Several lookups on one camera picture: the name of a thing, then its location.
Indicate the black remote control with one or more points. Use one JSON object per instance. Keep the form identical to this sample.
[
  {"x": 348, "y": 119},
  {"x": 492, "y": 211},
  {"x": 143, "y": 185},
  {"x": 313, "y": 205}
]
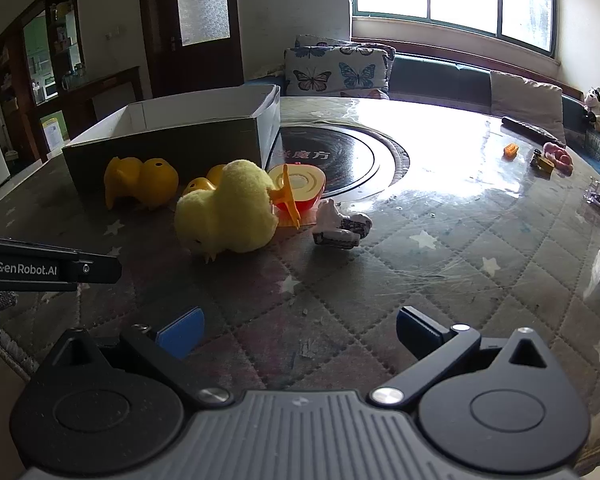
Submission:
[{"x": 530, "y": 131}]

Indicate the dark wooden door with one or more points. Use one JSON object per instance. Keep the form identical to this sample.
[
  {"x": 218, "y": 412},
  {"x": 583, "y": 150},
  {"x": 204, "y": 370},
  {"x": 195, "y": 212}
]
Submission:
[{"x": 165, "y": 60}]

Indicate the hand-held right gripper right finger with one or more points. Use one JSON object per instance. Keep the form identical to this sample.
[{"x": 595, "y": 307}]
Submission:
[{"x": 419, "y": 330}]

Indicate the dark wooden cabinet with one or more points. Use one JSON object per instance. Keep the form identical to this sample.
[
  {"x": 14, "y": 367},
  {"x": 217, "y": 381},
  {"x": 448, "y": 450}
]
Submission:
[{"x": 25, "y": 60}]

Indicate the pink toy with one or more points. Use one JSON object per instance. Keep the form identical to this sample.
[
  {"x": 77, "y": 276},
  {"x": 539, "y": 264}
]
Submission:
[{"x": 560, "y": 157}]

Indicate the butterfly print pillow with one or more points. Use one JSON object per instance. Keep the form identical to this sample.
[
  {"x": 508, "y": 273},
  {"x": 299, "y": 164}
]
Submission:
[
  {"x": 330, "y": 40},
  {"x": 335, "y": 72}
]

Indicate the grey white cardboard box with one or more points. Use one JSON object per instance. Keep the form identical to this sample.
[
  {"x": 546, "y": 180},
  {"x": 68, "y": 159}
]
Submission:
[{"x": 180, "y": 150}]

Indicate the yellow plush chick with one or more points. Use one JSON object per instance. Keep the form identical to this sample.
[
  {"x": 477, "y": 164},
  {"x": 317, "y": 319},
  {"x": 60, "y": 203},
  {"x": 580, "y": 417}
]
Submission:
[{"x": 230, "y": 210}]

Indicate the dark wooden sideboard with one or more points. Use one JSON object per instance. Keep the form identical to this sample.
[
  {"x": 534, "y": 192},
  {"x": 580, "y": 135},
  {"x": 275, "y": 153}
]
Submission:
[{"x": 105, "y": 85}]

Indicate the dark green sofa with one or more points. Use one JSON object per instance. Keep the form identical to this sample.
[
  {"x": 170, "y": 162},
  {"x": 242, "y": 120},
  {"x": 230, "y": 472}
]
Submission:
[{"x": 440, "y": 80}]

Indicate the blue cushion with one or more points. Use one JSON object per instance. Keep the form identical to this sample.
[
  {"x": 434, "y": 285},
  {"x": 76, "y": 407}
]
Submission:
[{"x": 265, "y": 85}]

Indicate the yellow rubber duck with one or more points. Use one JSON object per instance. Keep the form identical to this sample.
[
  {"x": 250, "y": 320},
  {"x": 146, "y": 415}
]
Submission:
[
  {"x": 145, "y": 180},
  {"x": 202, "y": 182}
]

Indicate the white green carton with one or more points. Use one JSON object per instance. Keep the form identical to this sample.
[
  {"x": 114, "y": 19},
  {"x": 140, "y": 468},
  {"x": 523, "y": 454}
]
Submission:
[{"x": 51, "y": 132}]

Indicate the red yellow plastic toy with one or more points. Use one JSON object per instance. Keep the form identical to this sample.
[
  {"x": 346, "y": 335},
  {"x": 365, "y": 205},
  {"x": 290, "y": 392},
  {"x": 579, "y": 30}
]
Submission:
[{"x": 305, "y": 182}]

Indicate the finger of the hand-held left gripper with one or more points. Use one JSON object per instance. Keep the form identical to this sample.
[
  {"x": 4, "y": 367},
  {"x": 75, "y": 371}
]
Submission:
[{"x": 55, "y": 269}]

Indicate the small orange block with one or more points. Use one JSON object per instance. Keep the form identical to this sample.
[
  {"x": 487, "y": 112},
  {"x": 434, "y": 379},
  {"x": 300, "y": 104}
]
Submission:
[{"x": 510, "y": 151}]

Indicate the small yellow black toy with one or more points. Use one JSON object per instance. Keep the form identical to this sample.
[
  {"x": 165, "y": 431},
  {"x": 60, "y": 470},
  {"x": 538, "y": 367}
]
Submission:
[{"x": 542, "y": 162}]

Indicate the black round table plate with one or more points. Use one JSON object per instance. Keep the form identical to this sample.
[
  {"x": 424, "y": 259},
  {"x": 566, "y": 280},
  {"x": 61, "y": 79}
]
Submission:
[{"x": 350, "y": 160}]

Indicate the grey cushion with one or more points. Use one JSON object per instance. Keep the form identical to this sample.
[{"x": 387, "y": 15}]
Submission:
[{"x": 527, "y": 102}]

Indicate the plush cow toy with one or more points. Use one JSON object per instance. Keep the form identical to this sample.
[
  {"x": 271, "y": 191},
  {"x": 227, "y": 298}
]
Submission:
[{"x": 591, "y": 105}]

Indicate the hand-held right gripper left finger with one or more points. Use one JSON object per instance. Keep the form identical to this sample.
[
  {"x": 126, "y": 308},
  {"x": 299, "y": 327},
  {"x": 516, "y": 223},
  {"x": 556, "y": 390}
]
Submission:
[{"x": 180, "y": 334}]

